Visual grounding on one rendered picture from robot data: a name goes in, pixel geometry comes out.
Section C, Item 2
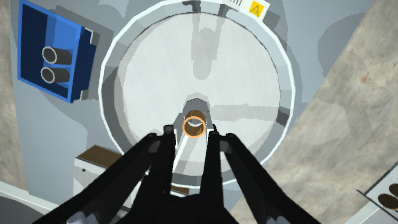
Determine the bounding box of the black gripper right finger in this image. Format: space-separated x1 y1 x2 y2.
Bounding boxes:
194 113 321 224

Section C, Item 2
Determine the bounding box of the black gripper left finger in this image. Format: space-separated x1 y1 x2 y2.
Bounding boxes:
32 113 184 224

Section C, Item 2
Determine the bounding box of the blue open crate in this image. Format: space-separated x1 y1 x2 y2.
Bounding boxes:
17 0 100 101

